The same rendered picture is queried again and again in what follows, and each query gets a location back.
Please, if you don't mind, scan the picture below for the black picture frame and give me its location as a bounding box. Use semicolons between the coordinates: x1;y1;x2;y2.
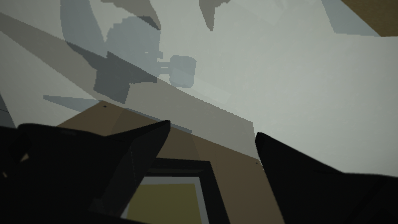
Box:
120;158;230;224

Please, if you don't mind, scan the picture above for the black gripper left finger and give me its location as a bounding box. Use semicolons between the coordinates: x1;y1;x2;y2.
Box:
17;120;171;217

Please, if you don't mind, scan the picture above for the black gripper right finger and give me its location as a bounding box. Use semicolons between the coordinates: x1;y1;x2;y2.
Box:
255;132;398;224

